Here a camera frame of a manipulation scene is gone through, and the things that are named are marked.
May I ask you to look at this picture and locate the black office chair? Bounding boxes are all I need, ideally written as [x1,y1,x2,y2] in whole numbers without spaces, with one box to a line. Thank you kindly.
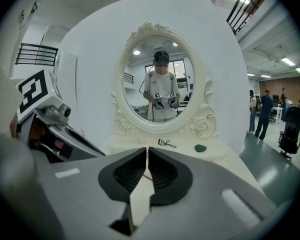
[278,105,300,160]

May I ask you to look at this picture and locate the black eyelash curler makeup item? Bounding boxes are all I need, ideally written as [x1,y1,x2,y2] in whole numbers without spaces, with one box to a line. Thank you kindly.
[158,138,178,149]

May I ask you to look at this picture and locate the person's left hand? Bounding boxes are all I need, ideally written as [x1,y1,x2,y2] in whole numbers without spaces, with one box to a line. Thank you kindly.
[29,120,50,149]

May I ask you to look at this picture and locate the white ornate oval mirror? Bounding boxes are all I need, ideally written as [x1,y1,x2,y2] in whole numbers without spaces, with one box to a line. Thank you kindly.
[111,21,217,140]

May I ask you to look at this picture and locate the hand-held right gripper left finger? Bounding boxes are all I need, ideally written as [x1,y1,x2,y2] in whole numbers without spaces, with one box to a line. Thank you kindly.
[36,146,149,240]

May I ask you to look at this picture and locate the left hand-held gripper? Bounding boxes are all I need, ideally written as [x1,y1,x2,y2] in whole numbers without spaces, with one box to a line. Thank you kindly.
[14,68,107,164]

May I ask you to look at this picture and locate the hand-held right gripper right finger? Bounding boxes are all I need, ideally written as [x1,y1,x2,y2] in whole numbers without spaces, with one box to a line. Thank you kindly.
[132,146,278,240]

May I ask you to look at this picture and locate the black metal railing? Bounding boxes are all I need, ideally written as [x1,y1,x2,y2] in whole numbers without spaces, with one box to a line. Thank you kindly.
[14,42,59,67]
[225,0,270,36]

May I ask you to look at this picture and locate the green makeup sponge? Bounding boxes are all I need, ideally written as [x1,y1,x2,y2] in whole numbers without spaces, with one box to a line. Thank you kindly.
[194,143,208,155]

